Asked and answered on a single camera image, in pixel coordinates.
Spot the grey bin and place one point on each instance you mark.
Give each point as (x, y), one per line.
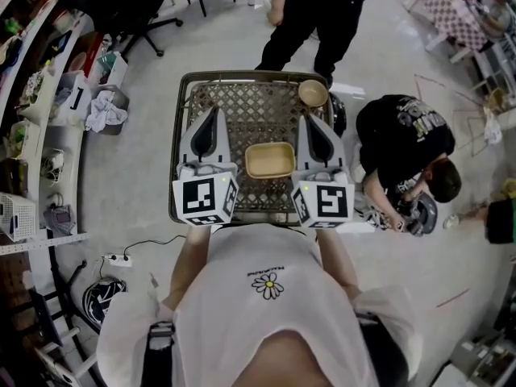
(121, 97)

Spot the black office chair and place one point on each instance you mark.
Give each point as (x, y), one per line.
(137, 6)

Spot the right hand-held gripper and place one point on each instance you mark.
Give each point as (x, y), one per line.
(330, 200)

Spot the black headset device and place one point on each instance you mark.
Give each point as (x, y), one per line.
(423, 214)

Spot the person's left forearm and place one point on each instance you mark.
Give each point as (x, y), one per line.
(189, 264)

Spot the white bag black mark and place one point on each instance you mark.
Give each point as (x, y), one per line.
(70, 103)

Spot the white folding rack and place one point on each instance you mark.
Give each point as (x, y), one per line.
(60, 361)

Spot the white power strip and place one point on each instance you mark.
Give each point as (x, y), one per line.
(117, 260)

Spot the white perforated basket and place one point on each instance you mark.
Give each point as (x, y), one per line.
(18, 216)

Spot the white storage rack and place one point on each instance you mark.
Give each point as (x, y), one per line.
(483, 361)

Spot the white metal shelf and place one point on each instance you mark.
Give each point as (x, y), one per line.
(60, 135)

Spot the checkered cloth table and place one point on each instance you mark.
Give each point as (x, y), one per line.
(451, 10)

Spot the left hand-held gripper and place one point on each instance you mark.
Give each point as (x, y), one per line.
(197, 196)

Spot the crumpled white cloth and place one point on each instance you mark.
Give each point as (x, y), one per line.
(105, 113)

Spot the black round stool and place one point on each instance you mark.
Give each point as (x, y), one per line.
(339, 113)

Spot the tan round bowl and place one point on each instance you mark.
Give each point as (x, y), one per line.
(313, 92)

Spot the black white patterned helmet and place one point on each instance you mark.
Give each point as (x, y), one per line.
(102, 300)

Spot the brown lattice glass table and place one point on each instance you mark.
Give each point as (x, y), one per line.
(258, 111)

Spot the person's right forearm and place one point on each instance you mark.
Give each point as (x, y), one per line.
(336, 260)

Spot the white green paper bag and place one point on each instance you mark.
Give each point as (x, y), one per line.
(113, 69)

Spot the plaid fabric pouch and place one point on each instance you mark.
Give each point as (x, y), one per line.
(60, 218)

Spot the person's white flower t-shirt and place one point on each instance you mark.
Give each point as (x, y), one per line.
(242, 317)

